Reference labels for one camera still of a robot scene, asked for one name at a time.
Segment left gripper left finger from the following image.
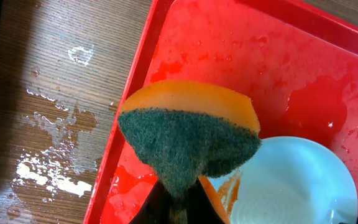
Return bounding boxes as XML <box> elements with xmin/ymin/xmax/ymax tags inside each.
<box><xmin>129</xmin><ymin>181</ymin><xmax>172</xmax><ymax>224</ymax></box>

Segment red plastic tray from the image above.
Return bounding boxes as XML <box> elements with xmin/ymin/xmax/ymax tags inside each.
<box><xmin>83</xmin><ymin>0</ymin><xmax>358</xmax><ymax>224</ymax></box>

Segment green and orange sponge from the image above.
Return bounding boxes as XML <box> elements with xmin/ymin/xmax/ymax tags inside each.
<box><xmin>117</xmin><ymin>80</ymin><xmax>261</xmax><ymax>223</ymax></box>

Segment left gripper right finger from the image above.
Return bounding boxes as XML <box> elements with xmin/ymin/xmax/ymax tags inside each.
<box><xmin>186</xmin><ymin>179</ymin><xmax>224</xmax><ymax>224</ymax></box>

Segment light blue plate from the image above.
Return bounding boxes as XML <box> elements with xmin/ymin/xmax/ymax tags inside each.
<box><xmin>209</xmin><ymin>136</ymin><xmax>358</xmax><ymax>224</ymax></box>

